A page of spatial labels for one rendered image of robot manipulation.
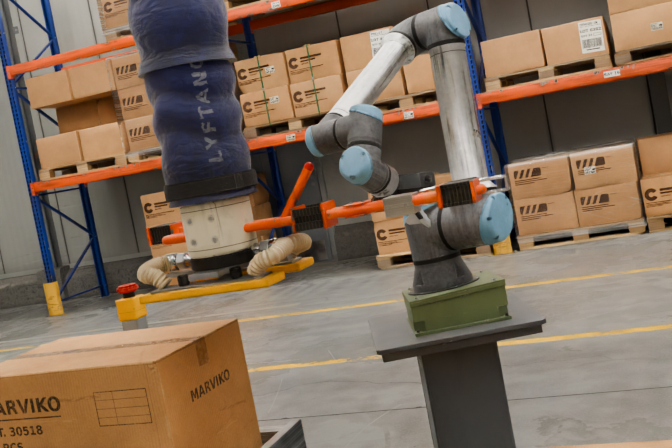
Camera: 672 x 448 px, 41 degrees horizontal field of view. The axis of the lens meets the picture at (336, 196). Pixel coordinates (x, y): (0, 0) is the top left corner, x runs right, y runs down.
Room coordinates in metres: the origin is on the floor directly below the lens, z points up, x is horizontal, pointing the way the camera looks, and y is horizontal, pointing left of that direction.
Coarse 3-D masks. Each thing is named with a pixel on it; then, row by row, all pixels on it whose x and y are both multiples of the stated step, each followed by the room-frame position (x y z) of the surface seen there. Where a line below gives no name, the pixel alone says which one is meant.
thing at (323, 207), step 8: (296, 208) 2.12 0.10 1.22; (304, 208) 2.07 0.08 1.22; (312, 208) 2.07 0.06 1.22; (320, 208) 2.07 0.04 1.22; (328, 208) 2.10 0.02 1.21; (296, 216) 2.08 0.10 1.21; (304, 216) 2.08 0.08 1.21; (312, 216) 2.08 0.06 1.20; (320, 216) 2.07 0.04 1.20; (296, 224) 2.08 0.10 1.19; (304, 224) 2.08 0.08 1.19; (312, 224) 2.07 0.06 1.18; (320, 224) 2.06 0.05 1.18; (328, 224) 2.08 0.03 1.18; (296, 232) 2.09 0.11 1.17
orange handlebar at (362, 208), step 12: (432, 192) 2.03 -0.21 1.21; (480, 192) 1.96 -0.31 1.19; (348, 204) 2.07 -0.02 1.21; (360, 204) 2.05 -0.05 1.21; (372, 204) 2.04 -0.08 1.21; (420, 204) 2.01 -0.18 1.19; (288, 216) 2.12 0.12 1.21; (336, 216) 2.07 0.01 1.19; (348, 216) 2.06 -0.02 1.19; (180, 228) 2.53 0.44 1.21; (252, 228) 2.14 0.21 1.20; (264, 228) 2.13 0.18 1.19; (168, 240) 2.22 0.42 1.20; (180, 240) 2.21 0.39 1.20
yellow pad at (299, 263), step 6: (300, 258) 2.26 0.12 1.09; (306, 258) 2.26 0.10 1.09; (312, 258) 2.27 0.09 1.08; (276, 264) 2.23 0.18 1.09; (282, 264) 2.22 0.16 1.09; (288, 264) 2.20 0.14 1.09; (294, 264) 2.19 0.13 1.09; (300, 264) 2.20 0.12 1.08; (306, 264) 2.23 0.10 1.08; (246, 270) 2.24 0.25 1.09; (270, 270) 2.22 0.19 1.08; (276, 270) 2.21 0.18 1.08; (282, 270) 2.21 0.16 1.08; (288, 270) 2.20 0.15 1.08; (294, 270) 2.19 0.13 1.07; (300, 270) 2.19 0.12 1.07
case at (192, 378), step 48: (96, 336) 2.55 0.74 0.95; (144, 336) 2.40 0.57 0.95; (192, 336) 2.26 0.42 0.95; (240, 336) 2.41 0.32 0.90; (0, 384) 2.22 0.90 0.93; (48, 384) 2.16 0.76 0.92; (96, 384) 2.11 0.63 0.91; (144, 384) 2.06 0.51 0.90; (192, 384) 2.16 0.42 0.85; (240, 384) 2.36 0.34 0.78; (0, 432) 2.23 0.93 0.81; (48, 432) 2.18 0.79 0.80; (96, 432) 2.12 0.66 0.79; (144, 432) 2.07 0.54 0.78; (192, 432) 2.12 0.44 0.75; (240, 432) 2.32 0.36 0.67
